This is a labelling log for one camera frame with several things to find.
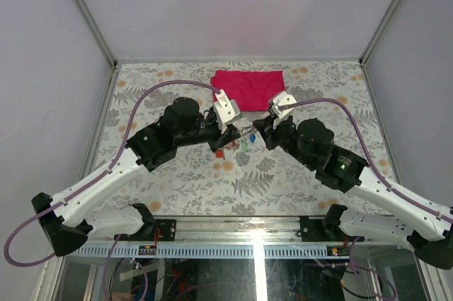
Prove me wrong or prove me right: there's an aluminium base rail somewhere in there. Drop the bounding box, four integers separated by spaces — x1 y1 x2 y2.
52 214 435 245

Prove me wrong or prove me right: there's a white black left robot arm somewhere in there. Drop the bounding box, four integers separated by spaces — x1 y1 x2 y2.
32 95 240 256

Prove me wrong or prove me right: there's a green tag key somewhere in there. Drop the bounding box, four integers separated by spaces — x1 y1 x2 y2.
241 141 248 152

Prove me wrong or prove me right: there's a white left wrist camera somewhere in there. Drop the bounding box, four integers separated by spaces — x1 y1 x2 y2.
213 89 241 133

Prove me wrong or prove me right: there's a red tag key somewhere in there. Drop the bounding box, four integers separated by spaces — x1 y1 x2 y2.
215 149 224 159

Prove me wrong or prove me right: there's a grey disc with key rings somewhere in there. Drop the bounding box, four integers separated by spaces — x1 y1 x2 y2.
225 125 257 151

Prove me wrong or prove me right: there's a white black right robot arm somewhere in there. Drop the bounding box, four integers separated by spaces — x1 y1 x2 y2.
253 116 452 270

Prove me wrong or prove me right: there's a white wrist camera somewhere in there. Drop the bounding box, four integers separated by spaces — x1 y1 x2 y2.
213 89 241 133
268 91 297 120

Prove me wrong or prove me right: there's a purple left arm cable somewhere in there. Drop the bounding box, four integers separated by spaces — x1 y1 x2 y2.
3 79 222 267

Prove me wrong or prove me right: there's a red folded cloth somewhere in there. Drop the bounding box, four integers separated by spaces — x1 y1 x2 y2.
210 70 286 112

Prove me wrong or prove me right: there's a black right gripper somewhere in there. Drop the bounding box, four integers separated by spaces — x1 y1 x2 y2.
253 111 316 169

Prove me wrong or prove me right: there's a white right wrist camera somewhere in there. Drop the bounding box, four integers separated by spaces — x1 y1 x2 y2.
268 91 297 120

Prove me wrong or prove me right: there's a white slotted cable duct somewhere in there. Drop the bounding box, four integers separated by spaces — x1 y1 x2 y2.
73 243 340 259

